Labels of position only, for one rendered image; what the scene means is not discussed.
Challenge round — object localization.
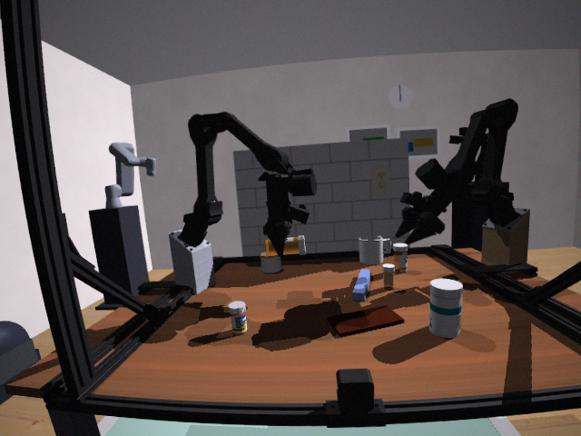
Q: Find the blue flat bar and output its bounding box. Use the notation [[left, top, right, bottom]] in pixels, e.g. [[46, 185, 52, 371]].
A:
[[352, 270, 371, 302]]

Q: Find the white cylindrical canister with teal band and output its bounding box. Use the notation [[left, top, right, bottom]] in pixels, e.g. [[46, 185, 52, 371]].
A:
[[429, 279, 463, 338]]

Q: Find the white ribbed bottle cap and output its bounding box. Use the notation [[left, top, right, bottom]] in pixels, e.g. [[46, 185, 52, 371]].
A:
[[298, 235, 306, 255]]

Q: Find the white-capped pill bottle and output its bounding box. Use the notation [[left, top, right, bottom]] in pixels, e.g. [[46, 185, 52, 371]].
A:
[[229, 301, 247, 335]]

